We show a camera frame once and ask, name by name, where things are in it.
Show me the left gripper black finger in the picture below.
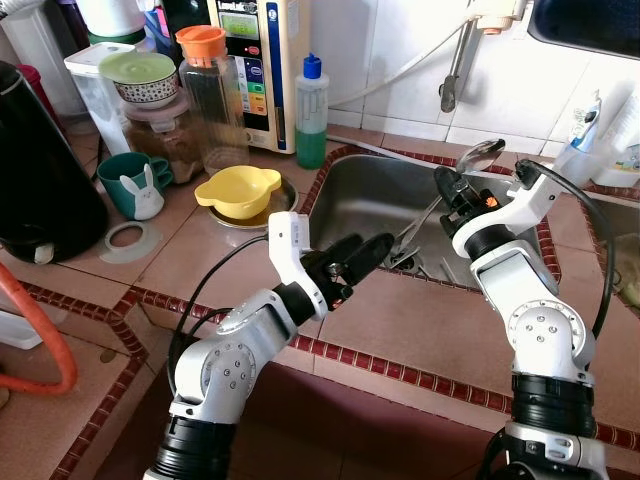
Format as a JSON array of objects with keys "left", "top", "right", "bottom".
[
  {"left": 345, "top": 235, "right": 397, "bottom": 289},
  {"left": 333, "top": 233, "right": 386, "bottom": 271}
]

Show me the steel ladle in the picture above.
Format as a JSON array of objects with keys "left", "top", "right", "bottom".
[{"left": 393, "top": 138, "right": 506, "bottom": 271}]

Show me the yellow plastic bowl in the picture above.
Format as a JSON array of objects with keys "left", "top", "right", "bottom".
[{"left": 194, "top": 166, "right": 283, "bottom": 221}]

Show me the steel sink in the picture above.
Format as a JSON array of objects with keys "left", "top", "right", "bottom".
[
  {"left": 300, "top": 148, "right": 561, "bottom": 293},
  {"left": 590, "top": 195, "right": 640, "bottom": 311}
]

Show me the shallow steel bowl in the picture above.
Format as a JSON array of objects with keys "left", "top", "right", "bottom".
[{"left": 205, "top": 175, "right": 298, "bottom": 231}]

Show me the clear plastic cup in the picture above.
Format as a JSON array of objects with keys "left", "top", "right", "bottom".
[{"left": 553, "top": 135, "right": 606, "bottom": 188}]

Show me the green soap bottle blue cap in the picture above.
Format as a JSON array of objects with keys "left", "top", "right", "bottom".
[{"left": 295, "top": 55, "right": 331, "bottom": 169}]

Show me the blue white tube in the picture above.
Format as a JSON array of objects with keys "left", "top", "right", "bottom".
[{"left": 575, "top": 92, "right": 604, "bottom": 151}]

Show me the white detergent bottle yellow cap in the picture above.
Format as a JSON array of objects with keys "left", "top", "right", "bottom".
[{"left": 590, "top": 85, "right": 640, "bottom": 189}]

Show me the glass pitcher orange lid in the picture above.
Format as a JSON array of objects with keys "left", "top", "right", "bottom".
[{"left": 175, "top": 25, "right": 251, "bottom": 173}]

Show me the dark blue tray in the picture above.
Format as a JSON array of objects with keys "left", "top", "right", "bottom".
[{"left": 527, "top": 0, "right": 640, "bottom": 58}]

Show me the beige water ionizer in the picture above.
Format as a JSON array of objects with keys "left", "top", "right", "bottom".
[{"left": 208, "top": 0, "right": 303, "bottom": 156}]

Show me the glass jar pink lid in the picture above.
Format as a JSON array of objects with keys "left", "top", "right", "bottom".
[{"left": 122, "top": 95, "right": 206, "bottom": 184}]

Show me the green bunny mug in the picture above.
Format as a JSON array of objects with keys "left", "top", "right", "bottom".
[{"left": 97, "top": 152, "right": 174, "bottom": 221}]

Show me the patterned bowl green lid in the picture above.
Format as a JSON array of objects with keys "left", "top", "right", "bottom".
[{"left": 98, "top": 50, "right": 181, "bottom": 106}]

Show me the black kettle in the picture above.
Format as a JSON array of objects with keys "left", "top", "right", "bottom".
[{"left": 0, "top": 62, "right": 109, "bottom": 263}]

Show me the clear plastic container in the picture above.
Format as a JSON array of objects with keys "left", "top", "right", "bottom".
[{"left": 65, "top": 42, "right": 136, "bottom": 156}]

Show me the white thermos jug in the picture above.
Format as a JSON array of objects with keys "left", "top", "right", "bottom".
[{"left": 75, "top": 0, "right": 151, "bottom": 46}]

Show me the red canister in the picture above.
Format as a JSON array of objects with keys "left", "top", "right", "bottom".
[{"left": 15, "top": 65, "right": 61, "bottom": 131}]

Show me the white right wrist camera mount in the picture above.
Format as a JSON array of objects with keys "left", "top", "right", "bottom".
[{"left": 452, "top": 160, "right": 559, "bottom": 259}]

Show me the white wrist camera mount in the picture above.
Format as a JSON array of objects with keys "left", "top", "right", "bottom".
[
  {"left": 267, "top": 210, "right": 331, "bottom": 316},
  {"left": 452, "top": 160, "right": 559, "bottom": 259}
]

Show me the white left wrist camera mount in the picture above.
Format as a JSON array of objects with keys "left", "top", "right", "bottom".
[{"left": 267, "top": 210, "right": 331, "bottom": 316}]

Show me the steel wall faucet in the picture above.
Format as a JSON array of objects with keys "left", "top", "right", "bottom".
[{"left": 440, "top": 0, "right": 529, "bottom": 113}]

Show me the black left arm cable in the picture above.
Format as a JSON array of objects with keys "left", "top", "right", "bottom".
[{"left": 165, "top": 235, "right": 271, "bottom": 396}]

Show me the white hose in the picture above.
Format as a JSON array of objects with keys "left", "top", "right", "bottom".
[{"left": 328, "top": 20, "right": 471, "bottom": 109}]

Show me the white silicone ring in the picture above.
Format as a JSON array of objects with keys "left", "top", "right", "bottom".
[{"left": 98, "top": 220, "right": 161, "bottom": 264}]

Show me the orange hose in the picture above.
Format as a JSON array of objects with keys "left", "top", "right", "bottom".
[{"left": 0, "top": 262, "right": 79, "bottom": 396}]

